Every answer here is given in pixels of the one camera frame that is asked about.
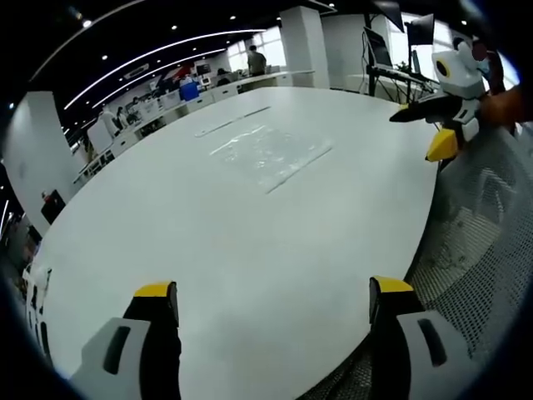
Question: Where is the black studio light panel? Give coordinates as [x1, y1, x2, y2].
[406, 12, 436, 47]

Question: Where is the black and red device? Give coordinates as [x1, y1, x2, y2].
[40, 189, 66, 226]

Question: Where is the clear resealable plastic bag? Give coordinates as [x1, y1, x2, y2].
[193, 106, 335, 196]

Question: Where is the blue box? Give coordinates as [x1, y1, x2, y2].
[179, 79, 199, 101]

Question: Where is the laptop on stand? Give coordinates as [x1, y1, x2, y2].
[361, 26, 407, 78]

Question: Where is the white chair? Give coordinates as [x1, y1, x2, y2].
[20, 260, 55, 363]

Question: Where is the white square pillar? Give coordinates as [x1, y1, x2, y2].
[278, 6, 331, 89]

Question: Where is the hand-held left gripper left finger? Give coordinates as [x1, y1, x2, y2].
[68, 281, 183, 400]

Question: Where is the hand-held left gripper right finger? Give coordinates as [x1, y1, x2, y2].
[368, 275, 480, 400]

